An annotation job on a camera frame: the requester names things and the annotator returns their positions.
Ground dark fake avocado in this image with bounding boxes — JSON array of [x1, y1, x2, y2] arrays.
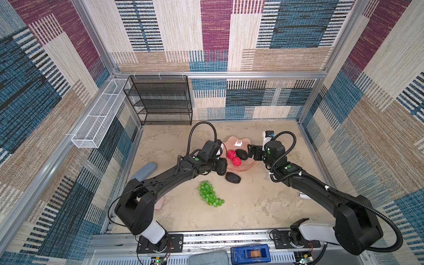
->
[[235, 149, 248, 161], [225, 172, 241, 184]]

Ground red fake fruit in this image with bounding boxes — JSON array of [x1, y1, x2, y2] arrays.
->
[[231, 156, 242, 167], [227, 150, 237, 160]]

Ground green fake grape bunch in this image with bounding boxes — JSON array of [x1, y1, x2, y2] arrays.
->
[[198, 181, 225, 208]]

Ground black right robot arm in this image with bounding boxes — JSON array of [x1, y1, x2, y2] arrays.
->
[[249, 140, 386, 255]]

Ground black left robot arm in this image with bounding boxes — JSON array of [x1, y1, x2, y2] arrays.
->
[[114, 140, 227, 235]]

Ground pink scalloped fruit bowl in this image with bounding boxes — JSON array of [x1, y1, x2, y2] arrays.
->
[[220, 136, 258, 173]]

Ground blue oval case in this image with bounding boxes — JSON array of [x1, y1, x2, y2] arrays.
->
[[129, 162, 157, 182]]

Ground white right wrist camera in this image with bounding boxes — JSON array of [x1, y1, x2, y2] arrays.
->
[[262, 130, 274, 151]]

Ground black wire mesh shelf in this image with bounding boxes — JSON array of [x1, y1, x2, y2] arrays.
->
[[123, 75, 193, 125]]

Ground pink item near left wall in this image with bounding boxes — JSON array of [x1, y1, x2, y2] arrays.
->
[[154, 197, 165, 210]]

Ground blue box on rail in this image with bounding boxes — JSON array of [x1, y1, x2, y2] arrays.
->
[[230, 245, 271, 265]]

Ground grey pad on rail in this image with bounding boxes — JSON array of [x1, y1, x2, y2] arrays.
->
[[188, 251, 229, 265]]

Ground white wire mesh basket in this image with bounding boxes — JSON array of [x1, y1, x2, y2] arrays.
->
[[71, 78, 127, 149]]

